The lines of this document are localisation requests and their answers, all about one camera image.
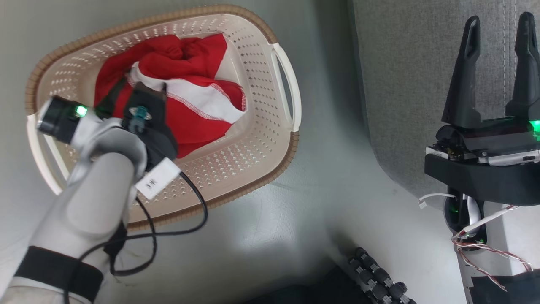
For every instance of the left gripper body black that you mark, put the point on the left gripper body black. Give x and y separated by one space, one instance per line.
154 122

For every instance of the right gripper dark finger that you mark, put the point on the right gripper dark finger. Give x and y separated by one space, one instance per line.
525 63
464 76

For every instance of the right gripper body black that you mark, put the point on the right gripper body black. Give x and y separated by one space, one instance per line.
485 173

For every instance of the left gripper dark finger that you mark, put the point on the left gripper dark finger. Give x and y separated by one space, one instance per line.
110 96

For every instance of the red and white garment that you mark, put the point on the red and white garment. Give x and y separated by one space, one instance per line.
194 84

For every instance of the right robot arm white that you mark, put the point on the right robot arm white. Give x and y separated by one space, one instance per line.
506 240

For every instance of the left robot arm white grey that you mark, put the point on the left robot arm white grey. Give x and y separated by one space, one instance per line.
84 202

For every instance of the grey fabric sofa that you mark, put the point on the grey fabric sofa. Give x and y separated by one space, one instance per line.
413 84

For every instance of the beige perforated laundry basket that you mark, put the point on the beige perforated laundry basket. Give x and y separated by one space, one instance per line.
236 139

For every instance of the black roller base wheel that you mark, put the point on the black roller base wheel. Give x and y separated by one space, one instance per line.
379 276

